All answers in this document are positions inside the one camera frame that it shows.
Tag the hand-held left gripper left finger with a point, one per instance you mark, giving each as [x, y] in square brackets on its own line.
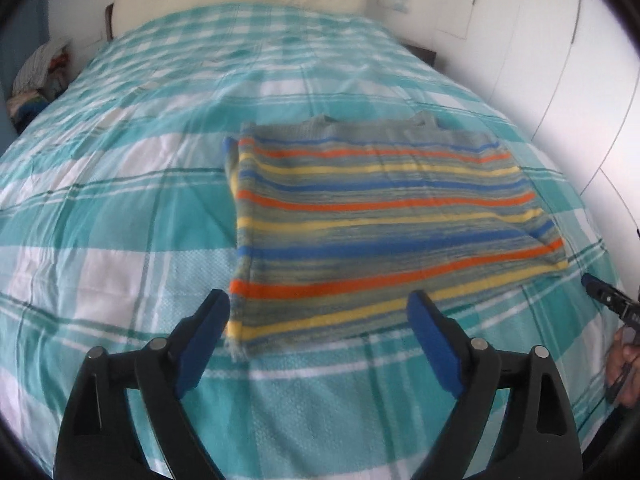
[202, 340]

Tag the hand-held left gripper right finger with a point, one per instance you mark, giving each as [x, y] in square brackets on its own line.
[432, 340]

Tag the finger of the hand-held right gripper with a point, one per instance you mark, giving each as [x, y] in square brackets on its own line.
[607, 295]

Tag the striped knit sweater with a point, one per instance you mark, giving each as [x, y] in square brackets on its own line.
[380, 220]

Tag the pile of colourful clothes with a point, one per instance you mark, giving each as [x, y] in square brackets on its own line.
[35, 102]

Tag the person's right hand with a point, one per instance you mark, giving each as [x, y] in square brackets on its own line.
[622, 360]

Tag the teal plaid blanket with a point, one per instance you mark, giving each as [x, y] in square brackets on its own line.
[150, 200]

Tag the white wardrobe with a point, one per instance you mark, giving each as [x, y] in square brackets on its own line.
[540, 50]

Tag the striped grey cloth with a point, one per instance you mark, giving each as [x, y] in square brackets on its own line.
[37, 67]

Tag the teal curtain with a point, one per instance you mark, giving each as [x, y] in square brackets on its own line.
[22, 40]

